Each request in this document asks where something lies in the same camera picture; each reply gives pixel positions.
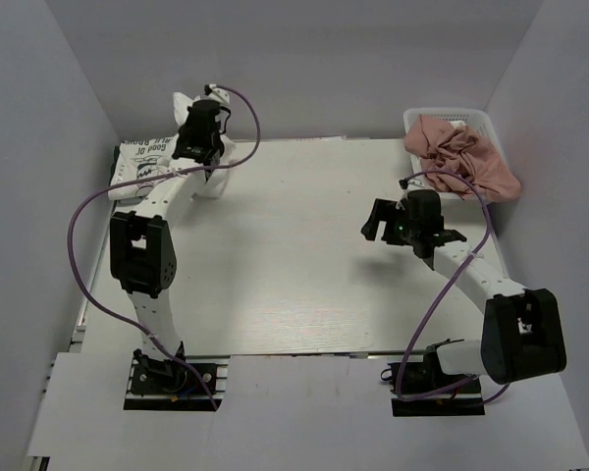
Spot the pink t-shirt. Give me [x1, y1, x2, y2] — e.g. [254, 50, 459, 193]
[404, 114, 521, 202]

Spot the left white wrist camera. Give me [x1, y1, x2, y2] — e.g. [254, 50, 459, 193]
[204, 83, 231, 107]

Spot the folded white Charlie Brown t-shirt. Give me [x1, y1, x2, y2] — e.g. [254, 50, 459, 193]
[108, 135, 178, 202]

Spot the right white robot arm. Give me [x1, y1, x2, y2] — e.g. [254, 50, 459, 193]
[360, 189, 567, 392]

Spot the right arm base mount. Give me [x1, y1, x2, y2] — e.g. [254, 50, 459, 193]
[380, 340, 485, 418]

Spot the white graphic t-shirt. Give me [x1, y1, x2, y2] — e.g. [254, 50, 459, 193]
[172, 92, 236, 198]

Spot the white plastic basket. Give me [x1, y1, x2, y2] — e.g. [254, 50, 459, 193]
[403, 107, 508, 205]

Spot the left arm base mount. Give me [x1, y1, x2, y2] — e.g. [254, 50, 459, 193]
[123, 349, 230, 412]

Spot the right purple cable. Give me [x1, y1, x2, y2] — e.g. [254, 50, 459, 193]
[395, 169, 512, 404]

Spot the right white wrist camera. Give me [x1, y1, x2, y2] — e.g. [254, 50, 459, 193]
[399, 178, 425, 191]

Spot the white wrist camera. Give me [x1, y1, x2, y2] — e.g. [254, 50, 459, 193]
[204, 83, 231, 107]
[399, 178, 425, 191]

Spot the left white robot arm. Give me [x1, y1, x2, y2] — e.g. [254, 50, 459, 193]
[110, 90, 231, 392]

